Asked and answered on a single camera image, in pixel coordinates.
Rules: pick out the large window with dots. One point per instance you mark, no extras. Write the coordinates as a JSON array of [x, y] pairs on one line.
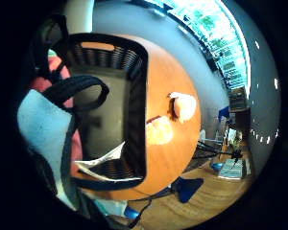
[[214, 28]]

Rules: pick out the black plastic slotted basket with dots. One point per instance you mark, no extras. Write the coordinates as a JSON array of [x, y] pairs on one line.
[[136, 105]]

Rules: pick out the white paper sheet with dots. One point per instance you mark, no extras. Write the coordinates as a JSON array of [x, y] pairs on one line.
[[102, 158]]

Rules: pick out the black tripod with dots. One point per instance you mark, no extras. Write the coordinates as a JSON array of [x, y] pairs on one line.
[[214, 150]]

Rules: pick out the blue chair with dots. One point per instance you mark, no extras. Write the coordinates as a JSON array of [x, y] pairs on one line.
[[186, 188]]

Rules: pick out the dark wooden cabinet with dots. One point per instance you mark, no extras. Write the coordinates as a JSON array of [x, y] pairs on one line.
[[238, 110]]

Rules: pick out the the person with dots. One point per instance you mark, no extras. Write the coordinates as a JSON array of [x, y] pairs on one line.
[[76, 147]]

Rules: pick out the white pillar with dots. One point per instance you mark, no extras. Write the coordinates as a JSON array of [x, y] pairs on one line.
[[80, 16]]

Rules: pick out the pale patterned rug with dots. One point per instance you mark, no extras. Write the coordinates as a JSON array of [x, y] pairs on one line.
[[232, 169]]

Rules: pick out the blue round stool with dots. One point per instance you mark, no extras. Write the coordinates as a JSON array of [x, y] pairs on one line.
[[217, 166]]

